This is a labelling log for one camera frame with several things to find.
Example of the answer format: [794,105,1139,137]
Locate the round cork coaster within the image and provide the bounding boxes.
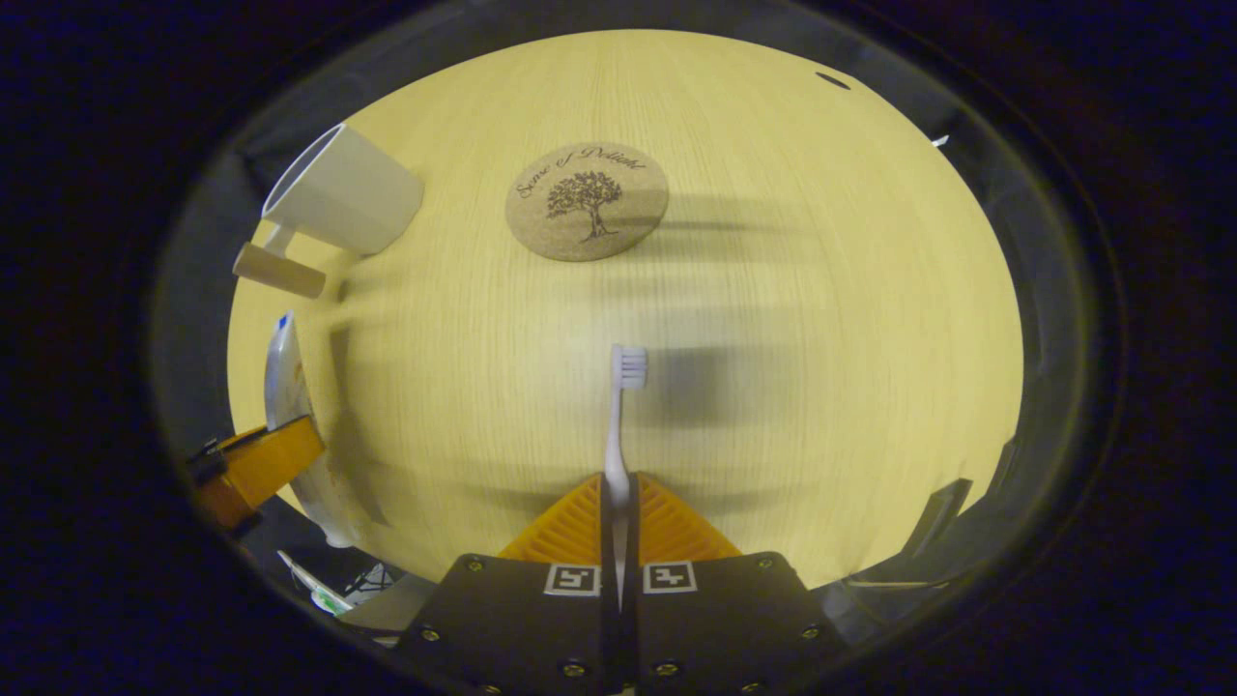
[504,142,670,263]

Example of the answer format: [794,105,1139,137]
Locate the white toothbrush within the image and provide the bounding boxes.
[603,344,649,612]

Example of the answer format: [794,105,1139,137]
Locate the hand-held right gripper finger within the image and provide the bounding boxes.
[394,472,621,696]
[618,471,849,696]

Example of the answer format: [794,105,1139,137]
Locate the white toothpaste tube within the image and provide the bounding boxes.
[264,310,364,549]

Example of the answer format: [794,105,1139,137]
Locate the white cup with wooden handle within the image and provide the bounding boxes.
[232,123,425,300]

